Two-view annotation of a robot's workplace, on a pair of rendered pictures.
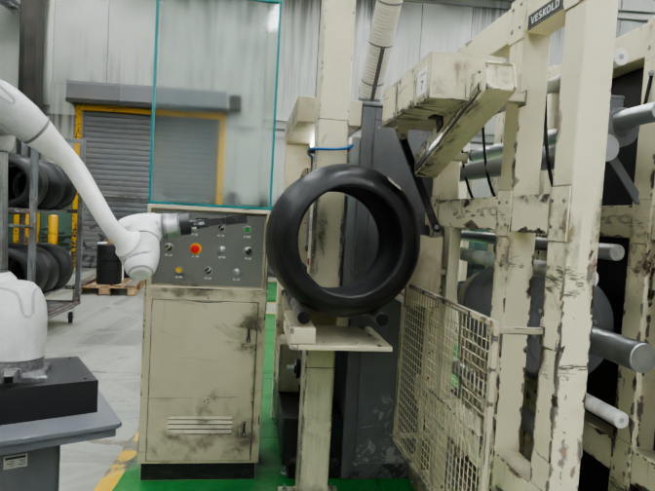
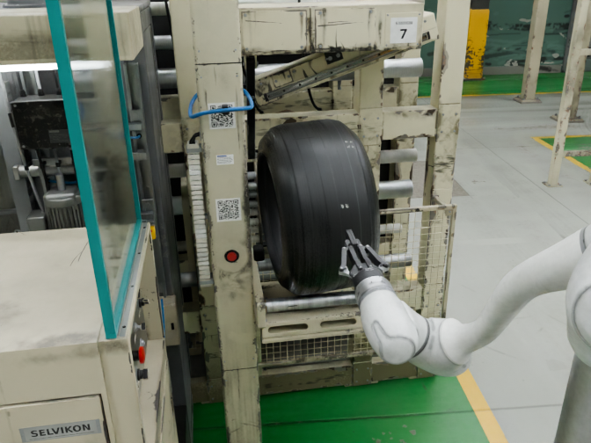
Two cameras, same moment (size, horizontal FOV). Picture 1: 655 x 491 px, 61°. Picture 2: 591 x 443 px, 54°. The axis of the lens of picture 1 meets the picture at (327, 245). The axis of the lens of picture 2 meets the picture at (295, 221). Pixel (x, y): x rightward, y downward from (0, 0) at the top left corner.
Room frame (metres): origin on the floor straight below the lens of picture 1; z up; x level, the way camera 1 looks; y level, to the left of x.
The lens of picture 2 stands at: (2.17, 1.70, 1.89)
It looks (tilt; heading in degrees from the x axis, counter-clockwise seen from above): 24 degrees down; 270
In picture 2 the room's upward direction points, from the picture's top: 1 degrees counter-clockwise
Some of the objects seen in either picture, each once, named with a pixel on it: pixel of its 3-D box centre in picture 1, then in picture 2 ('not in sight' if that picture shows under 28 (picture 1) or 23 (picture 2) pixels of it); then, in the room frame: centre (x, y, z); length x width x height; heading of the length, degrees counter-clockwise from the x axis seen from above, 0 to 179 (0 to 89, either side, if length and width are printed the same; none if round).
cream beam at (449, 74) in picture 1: (435, 96); (325, 26); (2.04, -0.36, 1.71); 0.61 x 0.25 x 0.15; 8
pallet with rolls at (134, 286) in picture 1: (113, 263); not in sight; (8.17, 3.14, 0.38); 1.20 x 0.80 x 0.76; 11
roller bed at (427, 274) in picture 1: (416, 269); (234, 204); (2.40, -0.39, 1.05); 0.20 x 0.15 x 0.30; 8
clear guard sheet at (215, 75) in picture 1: (215, 101); (94, 54); (2.55, 0.54, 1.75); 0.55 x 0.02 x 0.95; 98
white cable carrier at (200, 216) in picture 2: not in sight; (200, 216); (2.45, 0.05, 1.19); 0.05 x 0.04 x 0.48; 98
